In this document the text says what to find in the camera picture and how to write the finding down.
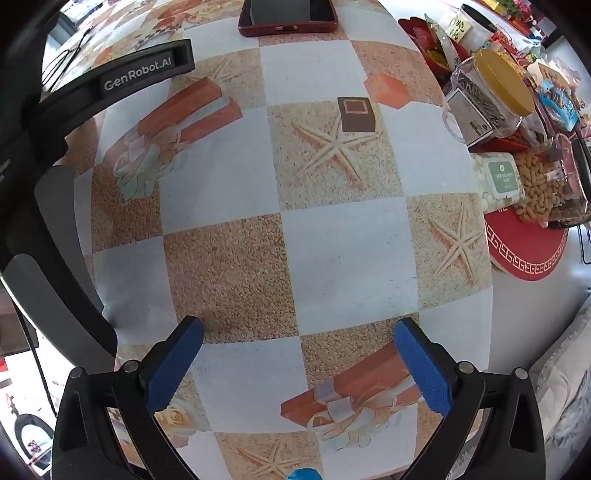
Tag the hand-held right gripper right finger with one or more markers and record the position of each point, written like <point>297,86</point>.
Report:
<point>425,369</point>

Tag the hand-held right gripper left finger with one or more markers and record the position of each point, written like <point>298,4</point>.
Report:
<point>175,364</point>

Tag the patterned cushion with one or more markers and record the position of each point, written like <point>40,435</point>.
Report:
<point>563,392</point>

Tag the printed tablecloth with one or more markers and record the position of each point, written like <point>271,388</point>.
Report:
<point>323,258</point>

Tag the red round tray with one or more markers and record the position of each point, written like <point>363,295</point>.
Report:
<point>526,251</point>

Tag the black frying pan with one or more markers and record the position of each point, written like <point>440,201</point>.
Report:
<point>32,438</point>

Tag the green wet wipes pack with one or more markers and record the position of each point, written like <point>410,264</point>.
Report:
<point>501,180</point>

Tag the clear container of peanuts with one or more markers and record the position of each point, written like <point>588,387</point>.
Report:
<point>538,189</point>

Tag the clear jar with yellow lid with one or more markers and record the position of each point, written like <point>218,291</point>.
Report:
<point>494,97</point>

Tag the blue snack bag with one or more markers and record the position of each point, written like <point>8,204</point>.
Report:
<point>561,106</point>

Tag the phone in red case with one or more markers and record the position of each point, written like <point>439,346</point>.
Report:
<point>288,14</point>

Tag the red snack bowl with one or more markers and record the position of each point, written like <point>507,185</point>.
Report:
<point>427,44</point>

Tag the white jar with black lid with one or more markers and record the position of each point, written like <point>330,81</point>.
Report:
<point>473,27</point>

